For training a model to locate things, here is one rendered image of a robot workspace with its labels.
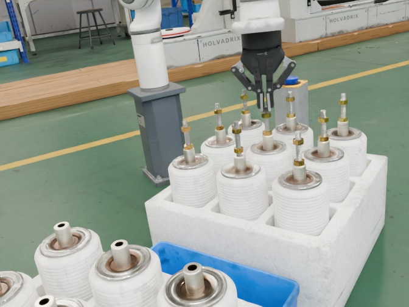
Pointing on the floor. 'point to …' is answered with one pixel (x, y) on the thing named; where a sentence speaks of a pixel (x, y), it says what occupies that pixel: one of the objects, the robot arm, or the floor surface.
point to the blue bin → (277, 287)
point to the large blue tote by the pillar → (171, 17)
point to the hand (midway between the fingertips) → (265, 101)
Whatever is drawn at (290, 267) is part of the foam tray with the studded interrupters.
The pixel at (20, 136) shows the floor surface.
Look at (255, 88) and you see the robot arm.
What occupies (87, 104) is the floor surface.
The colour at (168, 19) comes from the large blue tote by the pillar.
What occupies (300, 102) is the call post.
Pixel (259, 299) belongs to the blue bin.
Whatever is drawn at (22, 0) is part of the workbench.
